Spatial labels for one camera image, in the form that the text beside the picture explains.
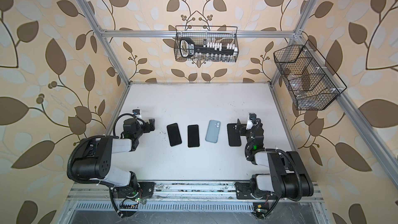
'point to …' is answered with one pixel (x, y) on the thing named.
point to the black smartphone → (173, 134)
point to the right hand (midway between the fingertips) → (247, 121)
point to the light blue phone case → (213, 131)
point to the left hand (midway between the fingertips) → (146, 118)
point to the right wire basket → (313, 83)
